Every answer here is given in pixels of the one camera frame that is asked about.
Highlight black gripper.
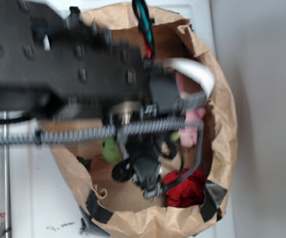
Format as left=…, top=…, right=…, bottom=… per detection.
left=103, top=61, right=208, bottom=201

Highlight green plush animal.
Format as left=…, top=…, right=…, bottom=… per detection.
left=102, top=131, right=179, bottom=165

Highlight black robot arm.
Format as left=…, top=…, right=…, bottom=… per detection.
left=0, top=0, right=212, bottom=199

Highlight brown paper bag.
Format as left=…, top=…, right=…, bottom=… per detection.
left=51, top=6, right=238, bottom=238

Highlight pink plush bunny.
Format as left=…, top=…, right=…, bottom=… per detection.
left=175, top=72, right=206, bottom=148

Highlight red plush toy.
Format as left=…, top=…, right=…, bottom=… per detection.
left=166, top=169, right=206, bottom=208

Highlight grey corrugated cable sleeve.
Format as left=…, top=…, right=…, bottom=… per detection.
left=0, top=119, right=204, bottom=149

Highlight white flat ribbon cable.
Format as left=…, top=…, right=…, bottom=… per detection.
left=166, top=58, right=215, bottom=98

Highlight red and black wires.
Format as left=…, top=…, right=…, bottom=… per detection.
left=131, top=0, right=157, bottom=60

